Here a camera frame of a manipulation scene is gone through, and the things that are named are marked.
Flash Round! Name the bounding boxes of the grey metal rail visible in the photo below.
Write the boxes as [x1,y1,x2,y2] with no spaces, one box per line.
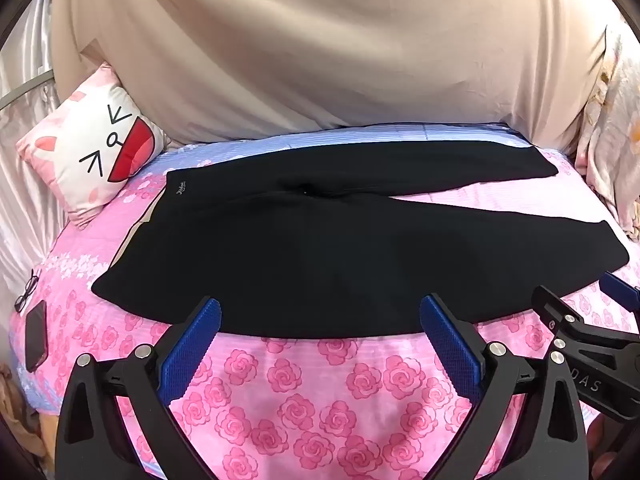
[0,71,55,111]

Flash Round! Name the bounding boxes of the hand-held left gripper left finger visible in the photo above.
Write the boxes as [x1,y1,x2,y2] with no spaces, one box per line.
[55,297,222,480]

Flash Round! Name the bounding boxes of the black pants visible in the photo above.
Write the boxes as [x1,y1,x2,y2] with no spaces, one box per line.
[91,140,630,340]

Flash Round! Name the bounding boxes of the beige cloth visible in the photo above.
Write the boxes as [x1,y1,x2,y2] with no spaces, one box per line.
[111,195,163,267]

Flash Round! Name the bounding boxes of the floral cloth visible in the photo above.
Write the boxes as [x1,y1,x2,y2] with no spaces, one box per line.
[575,25,640,247]

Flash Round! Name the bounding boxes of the person's right hand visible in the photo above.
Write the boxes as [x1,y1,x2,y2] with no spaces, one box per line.
[587,416,640,480]

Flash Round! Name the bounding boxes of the wooden bed frame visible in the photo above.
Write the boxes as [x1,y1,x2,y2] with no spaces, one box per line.
[30,407,62,480]

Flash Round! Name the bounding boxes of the pink floral bed sheet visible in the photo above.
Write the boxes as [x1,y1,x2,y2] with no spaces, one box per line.
[7,122,640,480]

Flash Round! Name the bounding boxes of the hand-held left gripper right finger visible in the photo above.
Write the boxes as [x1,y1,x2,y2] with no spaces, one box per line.
[421,294,587,480]

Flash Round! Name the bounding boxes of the black smartphone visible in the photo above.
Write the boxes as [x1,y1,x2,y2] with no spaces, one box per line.
[24,300,48,373]

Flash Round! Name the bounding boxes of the cat face pillow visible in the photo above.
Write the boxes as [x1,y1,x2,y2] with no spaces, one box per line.
[15,62,171,231]

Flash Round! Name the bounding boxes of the beige cover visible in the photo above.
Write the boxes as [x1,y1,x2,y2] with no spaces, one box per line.
[50,0,617,157]

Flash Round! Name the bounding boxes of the black eyeglasses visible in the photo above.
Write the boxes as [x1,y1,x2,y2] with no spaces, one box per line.
[14,269,41,312]

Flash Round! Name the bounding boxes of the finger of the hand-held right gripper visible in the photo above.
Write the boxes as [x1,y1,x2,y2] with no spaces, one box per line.
[599,271,640,313]
[531,285,640,363]

